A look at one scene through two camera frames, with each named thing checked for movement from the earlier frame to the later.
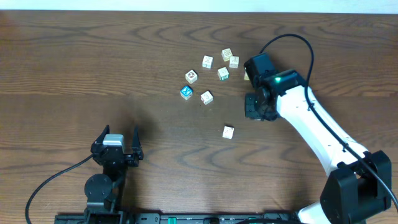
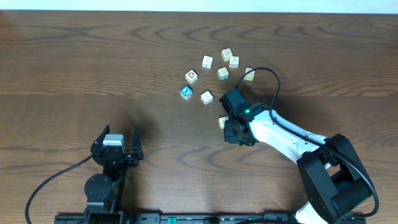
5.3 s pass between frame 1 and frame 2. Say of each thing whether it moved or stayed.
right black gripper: moved
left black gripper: stayed
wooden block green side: stayed
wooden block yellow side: stayed
